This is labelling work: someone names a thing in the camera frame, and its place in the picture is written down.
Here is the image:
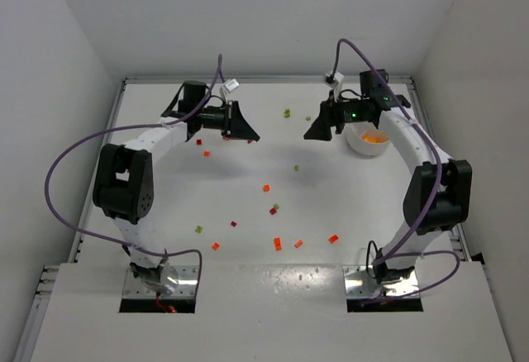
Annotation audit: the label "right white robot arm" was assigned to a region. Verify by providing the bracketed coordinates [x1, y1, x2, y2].
[303, 70, 472, 283]

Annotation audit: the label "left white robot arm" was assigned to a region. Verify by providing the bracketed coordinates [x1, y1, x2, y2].
[93, 79, 260, 296]

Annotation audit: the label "yellow-orange legos in bowl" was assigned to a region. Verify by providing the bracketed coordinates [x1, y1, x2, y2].
[362, 131, 389, 144]

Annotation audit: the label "white divided bowl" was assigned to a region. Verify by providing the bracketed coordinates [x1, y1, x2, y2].
[345, 122, 390, 157]

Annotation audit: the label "orange double lego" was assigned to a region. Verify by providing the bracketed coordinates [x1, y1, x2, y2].
[274, 237, 283, 251]

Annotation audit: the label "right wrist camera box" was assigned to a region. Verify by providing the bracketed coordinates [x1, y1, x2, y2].
[323, 71, 345, 88]

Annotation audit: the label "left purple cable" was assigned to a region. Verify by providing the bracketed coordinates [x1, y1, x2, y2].
[44, 54, 224, 293]

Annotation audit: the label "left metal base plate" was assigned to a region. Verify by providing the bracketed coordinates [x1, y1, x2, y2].
[122, 264, 198, 299]

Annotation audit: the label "metal base plate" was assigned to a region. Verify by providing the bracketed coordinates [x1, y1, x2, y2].
[122, 264, 198, 299]
[342, 265, 419, 300]

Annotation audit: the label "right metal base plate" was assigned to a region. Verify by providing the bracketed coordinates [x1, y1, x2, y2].
[342, 265, 419, 300]

